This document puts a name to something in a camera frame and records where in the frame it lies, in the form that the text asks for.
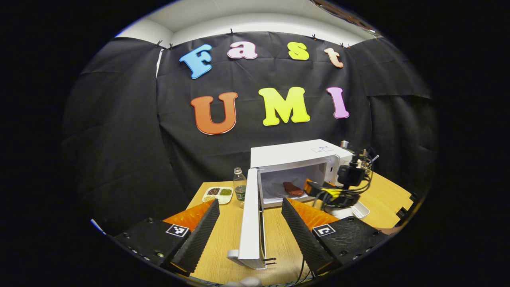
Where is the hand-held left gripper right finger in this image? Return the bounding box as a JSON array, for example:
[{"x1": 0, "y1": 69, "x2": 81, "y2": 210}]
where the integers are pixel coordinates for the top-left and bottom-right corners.
[{"x1": 281, "y1": 197, "x2": 390, "y2": 277}]

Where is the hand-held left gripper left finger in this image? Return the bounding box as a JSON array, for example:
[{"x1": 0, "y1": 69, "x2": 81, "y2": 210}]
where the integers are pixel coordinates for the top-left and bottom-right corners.
[{"x1": 113, "y1": 199, "x2": 221, "y2": 277}]

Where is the brown meat slice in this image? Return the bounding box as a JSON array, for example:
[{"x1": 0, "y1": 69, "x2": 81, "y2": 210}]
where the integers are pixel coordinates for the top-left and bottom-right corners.
[{"x1": 282, "y1": 181, "x2": 306, "y2": 197}]

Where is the white microwave oven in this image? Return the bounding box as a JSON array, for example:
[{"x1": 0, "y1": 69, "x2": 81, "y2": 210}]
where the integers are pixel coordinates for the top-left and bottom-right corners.
[{"x1": 227, "y1": 139, "x2": 355, "y2": 271}]

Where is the small white tray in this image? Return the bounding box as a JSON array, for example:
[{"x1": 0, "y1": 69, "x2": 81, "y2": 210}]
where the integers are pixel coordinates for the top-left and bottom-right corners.
[{"x1": 330, "y1": 200, "x2": 371, "y2": 220}]

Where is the glass turntable plate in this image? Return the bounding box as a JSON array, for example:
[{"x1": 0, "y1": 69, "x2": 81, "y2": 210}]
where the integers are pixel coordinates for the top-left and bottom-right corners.
[{"x1": 265, "y1": 177, "x2": 316, "y2": 200}]

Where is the white divided dish with grains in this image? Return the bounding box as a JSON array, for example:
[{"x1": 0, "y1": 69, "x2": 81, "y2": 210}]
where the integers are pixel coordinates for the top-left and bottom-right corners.
[{"x1": 202, "y1": 186, "x2": 234, "y2": 205}]

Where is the clear water bottle green label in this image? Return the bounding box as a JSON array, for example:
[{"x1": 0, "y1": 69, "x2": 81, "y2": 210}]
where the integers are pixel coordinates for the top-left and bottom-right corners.
[{"x1": 233, "y1": 167, "x2": 248, "y2": 209}]

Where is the white blue board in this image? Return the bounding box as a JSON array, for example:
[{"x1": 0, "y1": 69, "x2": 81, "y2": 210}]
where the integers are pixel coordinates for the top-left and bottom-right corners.
[{"x1": 90, "y1": 218, "x2": 107, "y2": 236}]

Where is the black backdrop cloth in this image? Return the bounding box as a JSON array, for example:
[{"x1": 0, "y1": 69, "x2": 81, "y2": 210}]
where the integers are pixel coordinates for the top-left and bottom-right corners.
[{"x1": 62, "y1": 31, "x2": 439, "y2": 236}]

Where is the black cable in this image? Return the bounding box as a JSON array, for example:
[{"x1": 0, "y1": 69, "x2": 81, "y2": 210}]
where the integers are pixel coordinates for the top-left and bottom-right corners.
[{"x1": 294, "y1": 257, "x2": 315, "y2": 285}]

